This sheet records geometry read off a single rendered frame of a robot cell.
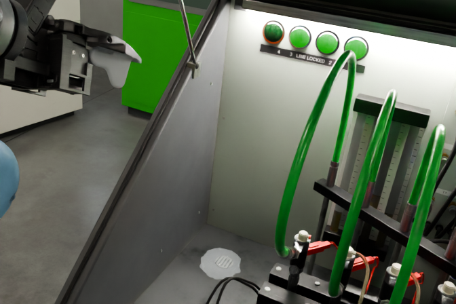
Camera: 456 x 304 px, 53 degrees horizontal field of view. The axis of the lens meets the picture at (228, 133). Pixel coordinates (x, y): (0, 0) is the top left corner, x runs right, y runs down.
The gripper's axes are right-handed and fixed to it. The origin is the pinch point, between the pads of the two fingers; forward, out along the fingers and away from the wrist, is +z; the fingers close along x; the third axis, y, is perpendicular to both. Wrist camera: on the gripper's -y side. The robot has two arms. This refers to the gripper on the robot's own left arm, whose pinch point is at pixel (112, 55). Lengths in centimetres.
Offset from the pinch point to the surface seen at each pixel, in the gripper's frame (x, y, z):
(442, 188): 46, 18, 52
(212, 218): -10, 29, 62
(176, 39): -127, -80, 252
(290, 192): 25.2, 17.9, 4.7
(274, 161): 9, 13, 54
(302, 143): 26.5, 11.5, 5.5
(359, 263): 32, 31, 31
